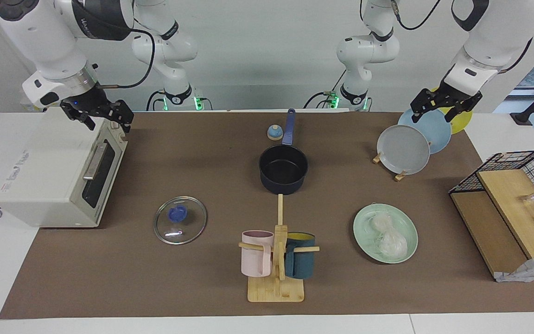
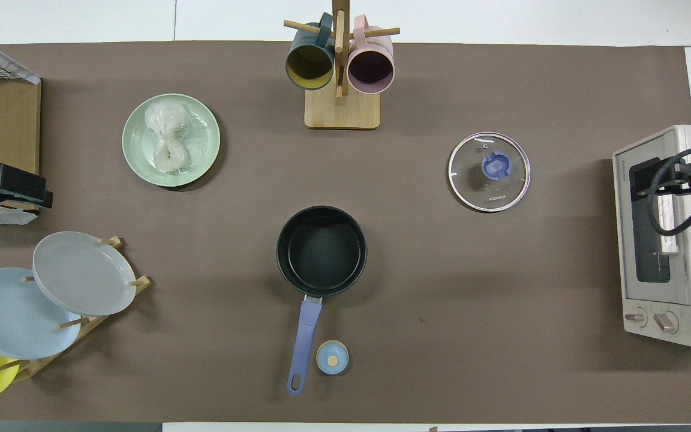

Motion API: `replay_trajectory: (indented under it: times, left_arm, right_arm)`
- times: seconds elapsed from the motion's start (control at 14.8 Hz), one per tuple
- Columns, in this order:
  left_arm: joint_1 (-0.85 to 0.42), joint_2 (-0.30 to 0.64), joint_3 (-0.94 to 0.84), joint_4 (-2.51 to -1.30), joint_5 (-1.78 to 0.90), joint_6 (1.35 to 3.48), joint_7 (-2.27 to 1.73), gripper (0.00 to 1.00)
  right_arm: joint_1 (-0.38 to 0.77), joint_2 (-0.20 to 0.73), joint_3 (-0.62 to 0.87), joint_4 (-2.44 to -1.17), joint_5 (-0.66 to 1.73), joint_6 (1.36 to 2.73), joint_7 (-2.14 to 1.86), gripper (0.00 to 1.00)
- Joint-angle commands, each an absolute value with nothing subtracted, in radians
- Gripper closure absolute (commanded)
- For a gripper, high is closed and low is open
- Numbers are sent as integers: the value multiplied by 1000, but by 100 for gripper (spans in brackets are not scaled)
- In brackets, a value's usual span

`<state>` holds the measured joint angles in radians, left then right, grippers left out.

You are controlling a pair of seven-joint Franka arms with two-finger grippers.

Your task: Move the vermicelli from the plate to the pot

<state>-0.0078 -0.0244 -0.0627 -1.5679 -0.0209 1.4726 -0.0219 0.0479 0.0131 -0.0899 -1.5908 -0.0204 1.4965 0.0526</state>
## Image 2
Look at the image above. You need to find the pink mug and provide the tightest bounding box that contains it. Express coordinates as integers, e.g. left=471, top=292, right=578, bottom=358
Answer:
left=347, top=15, right=395, bottom=95

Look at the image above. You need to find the toaster oven door handle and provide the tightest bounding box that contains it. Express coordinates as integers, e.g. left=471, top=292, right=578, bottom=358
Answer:
left=656, top=195, right=680, bottom=256

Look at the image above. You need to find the wooden mug tree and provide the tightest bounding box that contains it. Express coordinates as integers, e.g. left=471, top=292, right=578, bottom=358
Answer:
left=284, top=0, right=401, bottom=130

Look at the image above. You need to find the brown table mat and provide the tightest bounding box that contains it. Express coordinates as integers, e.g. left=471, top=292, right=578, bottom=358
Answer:
left=0, top=41, right=691, bottom=424

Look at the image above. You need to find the grey plate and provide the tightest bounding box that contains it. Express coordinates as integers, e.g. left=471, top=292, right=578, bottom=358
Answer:
left=32, top=231, right=137, bottom=317

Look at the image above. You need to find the wooden wire storage shelf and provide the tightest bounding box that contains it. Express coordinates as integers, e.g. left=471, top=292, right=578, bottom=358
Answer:
left=0, top=29, right=42, bottom=226

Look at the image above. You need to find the black pot purple handle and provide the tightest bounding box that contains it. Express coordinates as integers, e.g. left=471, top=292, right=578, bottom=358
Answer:
left=276, top=206, right=368, bottom=396

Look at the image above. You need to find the glass lid blue knob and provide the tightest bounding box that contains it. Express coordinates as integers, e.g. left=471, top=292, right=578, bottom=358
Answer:
left=447, top=131, right=531, bottom=213

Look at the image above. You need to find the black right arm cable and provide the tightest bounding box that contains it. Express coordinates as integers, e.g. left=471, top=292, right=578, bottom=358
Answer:
left=645, top=146, right=691, bottom=236

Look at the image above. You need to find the light green plate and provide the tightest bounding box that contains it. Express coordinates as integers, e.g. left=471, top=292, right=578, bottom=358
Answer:
left=122, top=93, right=221, bottom=188

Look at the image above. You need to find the dark green mug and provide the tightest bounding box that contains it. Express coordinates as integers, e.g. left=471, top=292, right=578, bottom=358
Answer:
left=286, top=13, right=335, bottom=91

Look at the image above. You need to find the light blue plate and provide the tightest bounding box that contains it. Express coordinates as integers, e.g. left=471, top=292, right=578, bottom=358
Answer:
left=0, top=268, right=82, bottom=360

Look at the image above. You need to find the small blue seasoning jar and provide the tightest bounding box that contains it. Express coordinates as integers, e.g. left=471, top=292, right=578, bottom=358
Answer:
left=316, top=340, right=350, bottom=376

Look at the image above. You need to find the wooden plate rack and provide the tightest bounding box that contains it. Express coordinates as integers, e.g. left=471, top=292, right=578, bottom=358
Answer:
left=0, top=236, right=152, bottom=383

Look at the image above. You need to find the white vermicelli bundle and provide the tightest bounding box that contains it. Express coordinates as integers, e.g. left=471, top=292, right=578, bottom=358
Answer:
left=145, top=101, right=193, bottom=175

